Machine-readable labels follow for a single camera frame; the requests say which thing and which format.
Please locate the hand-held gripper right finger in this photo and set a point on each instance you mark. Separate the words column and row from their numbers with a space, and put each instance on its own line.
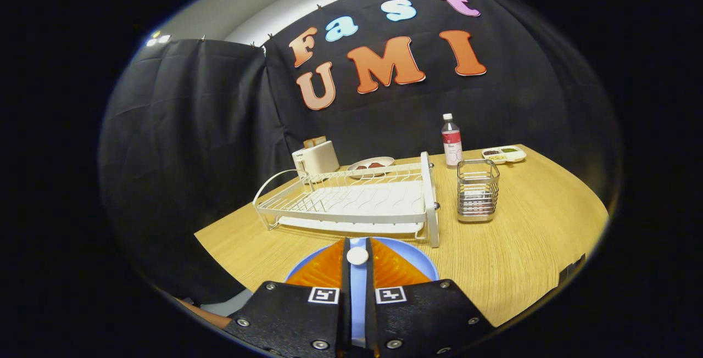
column 369, row 275

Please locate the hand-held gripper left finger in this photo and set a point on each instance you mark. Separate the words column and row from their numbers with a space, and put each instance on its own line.
column 345, row 270

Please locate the light blue plate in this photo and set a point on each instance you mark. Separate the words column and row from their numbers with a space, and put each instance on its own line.
column 418, row 262

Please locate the white toaster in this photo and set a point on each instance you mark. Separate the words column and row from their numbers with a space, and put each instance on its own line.
column 318, row 160

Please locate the beige oval bowl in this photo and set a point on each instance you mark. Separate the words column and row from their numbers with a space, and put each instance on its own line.
column 387, row 160

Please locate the clear plastic bottle red label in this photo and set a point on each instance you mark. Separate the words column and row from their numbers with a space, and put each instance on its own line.
column 452, row 146

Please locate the black backdrop cloth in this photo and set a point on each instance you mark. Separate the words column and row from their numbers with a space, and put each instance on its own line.
column 219, row 155

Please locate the white divided tray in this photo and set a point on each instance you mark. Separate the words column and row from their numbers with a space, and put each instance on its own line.
column 519, row 156

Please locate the black table edge clamp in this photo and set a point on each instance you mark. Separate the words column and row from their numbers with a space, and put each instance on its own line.
column 571, row 270

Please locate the small ceiling light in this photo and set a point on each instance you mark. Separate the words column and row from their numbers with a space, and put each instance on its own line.
column 158, row 39

